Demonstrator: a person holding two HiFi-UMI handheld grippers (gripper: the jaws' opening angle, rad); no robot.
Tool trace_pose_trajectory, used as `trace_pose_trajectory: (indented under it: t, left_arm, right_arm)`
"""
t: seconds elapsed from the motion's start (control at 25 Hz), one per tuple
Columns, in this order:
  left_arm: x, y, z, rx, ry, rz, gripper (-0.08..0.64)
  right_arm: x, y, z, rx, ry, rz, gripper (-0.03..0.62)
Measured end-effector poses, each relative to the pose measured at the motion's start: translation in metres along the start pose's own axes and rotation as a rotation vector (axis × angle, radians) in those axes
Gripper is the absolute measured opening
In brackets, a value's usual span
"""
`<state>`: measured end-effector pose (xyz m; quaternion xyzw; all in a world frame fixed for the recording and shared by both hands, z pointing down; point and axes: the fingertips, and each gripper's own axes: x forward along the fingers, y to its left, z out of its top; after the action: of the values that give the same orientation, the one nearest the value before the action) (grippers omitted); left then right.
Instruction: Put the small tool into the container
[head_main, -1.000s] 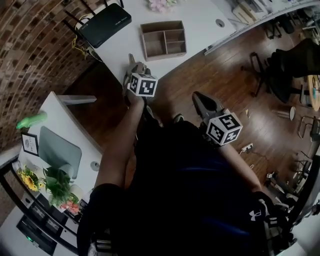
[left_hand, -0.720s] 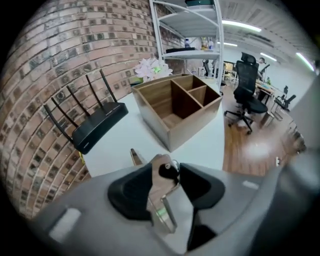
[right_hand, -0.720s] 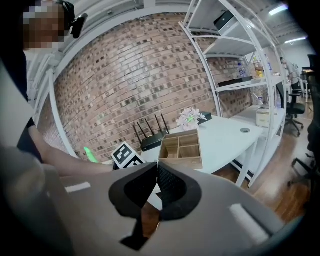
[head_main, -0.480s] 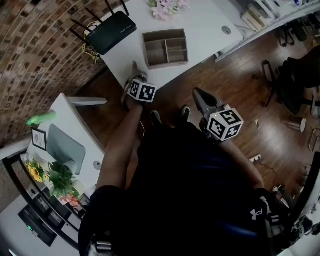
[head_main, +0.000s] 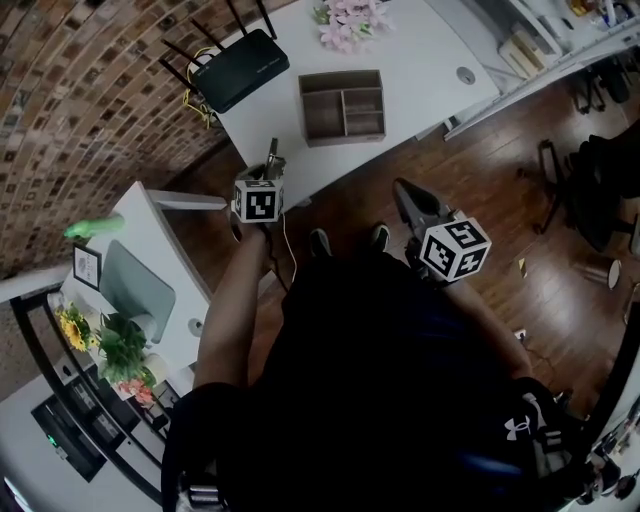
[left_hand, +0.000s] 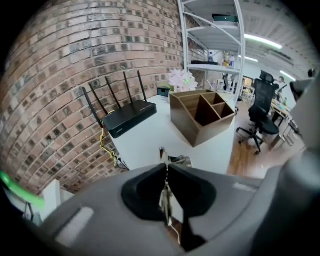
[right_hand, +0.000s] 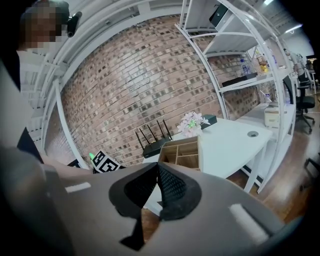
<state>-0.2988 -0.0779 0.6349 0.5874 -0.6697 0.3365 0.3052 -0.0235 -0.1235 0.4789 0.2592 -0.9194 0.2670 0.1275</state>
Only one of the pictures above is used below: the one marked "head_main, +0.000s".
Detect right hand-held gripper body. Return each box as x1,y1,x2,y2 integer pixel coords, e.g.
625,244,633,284
405,205,493,284

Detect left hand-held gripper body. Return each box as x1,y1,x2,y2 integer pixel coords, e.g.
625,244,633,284
230,160,288,225

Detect brown wooden organizer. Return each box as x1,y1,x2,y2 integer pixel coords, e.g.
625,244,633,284
297,69,388,149

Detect person's right forearm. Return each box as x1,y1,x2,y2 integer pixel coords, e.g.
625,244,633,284
439,278,535,382

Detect person's left forearm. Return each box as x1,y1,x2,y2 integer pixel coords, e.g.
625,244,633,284
192,224,275,396

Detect person's right shoe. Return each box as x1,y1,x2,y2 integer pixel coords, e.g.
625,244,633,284
369,222,393,252

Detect person's shoe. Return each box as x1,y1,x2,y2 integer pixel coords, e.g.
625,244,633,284
308,227,334,259
369,222,393,252

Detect person's left shoe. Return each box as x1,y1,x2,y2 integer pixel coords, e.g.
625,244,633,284
308,227,334,259

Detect black router with antennas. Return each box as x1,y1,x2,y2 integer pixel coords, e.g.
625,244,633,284
159,0,292,115

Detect pale pink flower bunch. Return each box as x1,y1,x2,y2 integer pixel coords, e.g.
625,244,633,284
313,0,397,54

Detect black office chair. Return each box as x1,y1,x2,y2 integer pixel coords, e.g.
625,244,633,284
516,118,640,254

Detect green spray bottle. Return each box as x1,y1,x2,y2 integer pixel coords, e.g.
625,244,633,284
63,213,126,241

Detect pale box on shelf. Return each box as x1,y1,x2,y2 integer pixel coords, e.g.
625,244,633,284
498,29,552,77

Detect person's black shirt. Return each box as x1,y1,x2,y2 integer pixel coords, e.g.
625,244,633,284
160,249,601,512

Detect white metal shelving rack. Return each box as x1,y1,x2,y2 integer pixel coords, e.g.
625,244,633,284
443,0,640,142

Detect black framed picture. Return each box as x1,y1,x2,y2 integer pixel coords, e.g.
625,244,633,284
70,243,104,292

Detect white plant pot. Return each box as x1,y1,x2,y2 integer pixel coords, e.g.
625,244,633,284
142,352,170,387

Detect green leafy plant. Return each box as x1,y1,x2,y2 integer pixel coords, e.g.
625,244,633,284
94,311,157,387

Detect yellow sunflower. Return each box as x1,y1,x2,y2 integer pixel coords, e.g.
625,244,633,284
53,301,99,354

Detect pink orange flowers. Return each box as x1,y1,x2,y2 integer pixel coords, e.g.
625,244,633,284
113,376,157,407

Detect black device with green light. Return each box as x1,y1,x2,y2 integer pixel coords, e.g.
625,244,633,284
29,393,109,484

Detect thin white cable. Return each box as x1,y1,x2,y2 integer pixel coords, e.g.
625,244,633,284
281,213,298,282

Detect yellow cable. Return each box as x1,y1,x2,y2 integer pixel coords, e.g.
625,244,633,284
183,47,217,130

